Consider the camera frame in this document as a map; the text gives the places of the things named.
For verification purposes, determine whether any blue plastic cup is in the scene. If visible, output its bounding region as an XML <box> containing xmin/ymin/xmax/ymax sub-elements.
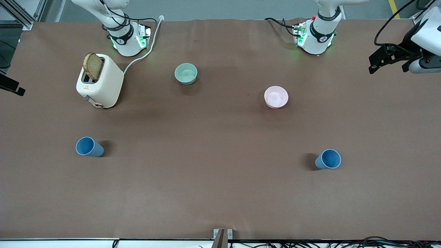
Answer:
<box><xmin>75</xmin><ymin>137</ymin><xmax>104</xmax><ymax>157</ymax></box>
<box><xmin>315</xmin><ymin>149</ymin><xmax>341</xmax><ymax>170</ymax></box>

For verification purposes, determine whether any brown bread slice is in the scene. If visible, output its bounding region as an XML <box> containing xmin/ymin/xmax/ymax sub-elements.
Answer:
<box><xmin>83</xmin><ymin>52</ymin><xmax>104</xmax><ymax>82</ymax></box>

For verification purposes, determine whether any cream white toaster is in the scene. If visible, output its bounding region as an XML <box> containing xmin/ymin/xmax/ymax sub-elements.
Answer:
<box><xmin>76</xmin><ymin>53</ymin><xmax>124</xmax><ymax>109</ymax></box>

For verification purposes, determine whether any pink bowl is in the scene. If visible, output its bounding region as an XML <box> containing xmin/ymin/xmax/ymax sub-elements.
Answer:
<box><xmin>264</xmin><ymin>86</ymin><xmax>289</xmax><ymax>109</ymax></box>

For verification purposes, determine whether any green bowl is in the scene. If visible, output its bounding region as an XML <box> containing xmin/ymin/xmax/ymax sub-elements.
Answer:
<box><xmin>174</xmin><ymin>63</ymin><xmax>198</xmax><ymax>85</ymax></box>

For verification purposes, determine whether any aluminium frame profile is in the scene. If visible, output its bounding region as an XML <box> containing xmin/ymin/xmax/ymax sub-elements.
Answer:
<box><xmin>412</xmin><ymin>7</ymin><xmax>431</xmax><ymax>27</ymax></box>
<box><xmin>0</xmin><ymin>0</ymin><xmax>47</xmax><ymax>31</ymax></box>

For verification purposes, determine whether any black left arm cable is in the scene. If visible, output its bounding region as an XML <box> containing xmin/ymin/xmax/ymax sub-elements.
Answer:
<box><xmin>375</xmin><ymin>0</ymin><xmax>419</xmax><ymax>47</ymax></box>

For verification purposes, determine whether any black left base cable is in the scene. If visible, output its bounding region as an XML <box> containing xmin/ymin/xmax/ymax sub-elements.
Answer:
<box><xmin>265</xmin><ymin>17</ymin><xmax>297</xmax><ymax>37</ymax></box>

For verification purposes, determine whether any white toaster power cable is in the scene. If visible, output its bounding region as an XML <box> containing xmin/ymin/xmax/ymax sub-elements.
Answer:
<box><xmin>123</xmin><ymin>15</ymin><xmax>164</xmax><ymax>74</ymax></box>

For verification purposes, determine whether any black cable bundle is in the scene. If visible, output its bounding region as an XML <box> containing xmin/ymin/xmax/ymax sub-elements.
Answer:
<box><xmin>229</xmin><ymin>236</ymin><xmax>441</xmax><ymax>248</ymax></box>

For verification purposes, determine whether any grey metal bracket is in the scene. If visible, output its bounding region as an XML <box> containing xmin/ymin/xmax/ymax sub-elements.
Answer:
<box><xmin>213</xmin><ymin>229</ymin><xmax>233</xmax><ymax>248</ymax></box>

